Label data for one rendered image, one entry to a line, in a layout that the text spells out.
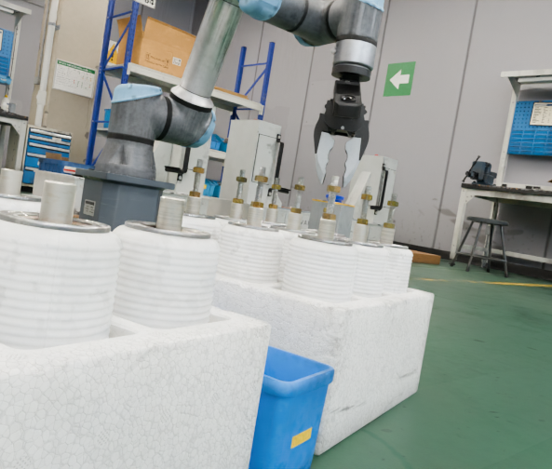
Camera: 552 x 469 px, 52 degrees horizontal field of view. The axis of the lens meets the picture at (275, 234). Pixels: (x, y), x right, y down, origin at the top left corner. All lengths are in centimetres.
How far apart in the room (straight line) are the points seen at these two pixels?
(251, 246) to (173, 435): 38
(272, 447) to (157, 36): 589
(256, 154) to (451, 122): 342
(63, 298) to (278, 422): 28
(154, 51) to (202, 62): 481
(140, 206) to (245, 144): 233
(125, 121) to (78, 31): 611
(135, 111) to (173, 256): 100
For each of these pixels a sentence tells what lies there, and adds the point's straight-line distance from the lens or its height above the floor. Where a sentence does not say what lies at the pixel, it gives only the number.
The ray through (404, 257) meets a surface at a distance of 96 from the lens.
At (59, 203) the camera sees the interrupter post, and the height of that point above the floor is 27.
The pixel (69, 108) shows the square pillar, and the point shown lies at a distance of 739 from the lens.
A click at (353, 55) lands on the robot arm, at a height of 57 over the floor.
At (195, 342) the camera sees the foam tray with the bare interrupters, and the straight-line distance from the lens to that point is 45.
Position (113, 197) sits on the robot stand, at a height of 24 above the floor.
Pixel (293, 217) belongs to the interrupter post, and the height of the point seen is 27.
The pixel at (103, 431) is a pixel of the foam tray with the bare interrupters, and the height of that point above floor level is 13.
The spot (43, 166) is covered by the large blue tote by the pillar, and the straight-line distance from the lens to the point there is 574.
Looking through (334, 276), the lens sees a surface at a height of 21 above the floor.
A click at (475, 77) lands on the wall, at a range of 665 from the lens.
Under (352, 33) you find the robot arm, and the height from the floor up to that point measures 61.
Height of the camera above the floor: 29
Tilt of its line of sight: 3 degrees down
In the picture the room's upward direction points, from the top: 9 degrees clockwise
